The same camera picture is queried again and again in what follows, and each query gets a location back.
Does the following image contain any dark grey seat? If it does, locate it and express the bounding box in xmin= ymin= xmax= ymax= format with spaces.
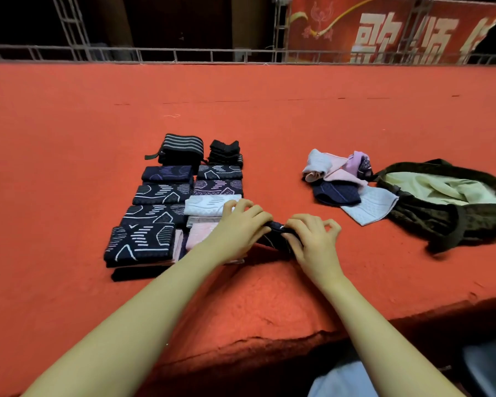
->
xmin=463 ymin=335 xmax=496 ymax=397

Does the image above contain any single black purple-lined sock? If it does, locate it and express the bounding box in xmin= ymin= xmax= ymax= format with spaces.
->
xmin=192 ymin=178 xmax=244 ymax=197

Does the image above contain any single black white-patterned sock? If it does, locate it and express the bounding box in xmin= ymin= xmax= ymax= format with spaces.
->
xmin=120 ymin=203 xmax=187 ymax=229
xmin=132 ymin=181 xmax=191 ymax=205
xmin=258 ymin=219 xmax=304 ymax=261

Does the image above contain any person's left forearm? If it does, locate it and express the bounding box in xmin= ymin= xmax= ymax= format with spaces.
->
xmin=23 ymin=248 xmax=224 ymax=397

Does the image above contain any dark brown door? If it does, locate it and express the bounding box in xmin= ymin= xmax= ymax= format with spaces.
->
xmin=124 ymin=0 xmax=233 ymax=50

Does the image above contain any grey metal truss tower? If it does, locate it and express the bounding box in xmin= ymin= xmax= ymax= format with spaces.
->
xmin=273 ymin=0 xmax=293 ymax=63
xmin=51 ymin=0 xmax=92 ymax=61
xmin=399 ymin=0 xmax=436 ymax=63

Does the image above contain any heap of dark patterned socks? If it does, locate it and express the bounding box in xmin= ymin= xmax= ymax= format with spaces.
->
xmin=303 ymin=148 xmax=373 ymax=185

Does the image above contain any person's right hand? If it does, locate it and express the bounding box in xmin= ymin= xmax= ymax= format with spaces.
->
xmin=283 ymin=213 xmax=342 ymax=290

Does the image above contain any single navy blue-lined sock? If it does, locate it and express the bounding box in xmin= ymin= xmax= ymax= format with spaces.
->
xmin=141 ymin=165 xmax=193 ymax=184

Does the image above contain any person's right forearm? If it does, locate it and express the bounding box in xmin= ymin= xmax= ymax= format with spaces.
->
xmin=321 ymin=272 xmax=466 ymax=397

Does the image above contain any single black white-lined sock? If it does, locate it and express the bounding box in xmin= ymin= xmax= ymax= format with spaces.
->
xmin=104 ymin=224 xmax=175 ymax=264

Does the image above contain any person's pale blue clothing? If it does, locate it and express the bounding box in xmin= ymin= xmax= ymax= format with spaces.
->
xmin=308 ymin=361 xmax=380 ymax=397

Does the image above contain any red banner with white print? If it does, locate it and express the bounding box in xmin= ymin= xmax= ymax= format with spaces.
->
xmin=288 ymin=0 xmax=496 ymax=65

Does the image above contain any single pale pink sock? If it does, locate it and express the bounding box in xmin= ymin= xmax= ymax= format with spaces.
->
xmin=186 ymin=222 xmax=221 ymax=252
xmin=141 ymin=229 xmax=185 ymax=265

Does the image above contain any single navy striped sock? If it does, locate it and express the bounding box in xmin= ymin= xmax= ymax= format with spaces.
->
xmin=311 ymin=180 xmax=362 ymax=207

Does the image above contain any single black grey-striped sock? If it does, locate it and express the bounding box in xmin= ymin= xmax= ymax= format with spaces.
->
xmin=197 ymin=164 xmax=244 ymax=180

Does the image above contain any single navy purple-cuffed sock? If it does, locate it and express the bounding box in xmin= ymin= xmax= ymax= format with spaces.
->
xmin=111 ymin=259 xmax=181 ymax=281

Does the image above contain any person's left hand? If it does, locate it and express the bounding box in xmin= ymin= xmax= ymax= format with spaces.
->
xmin=202 ymin=199 xmax=274 ymax=265

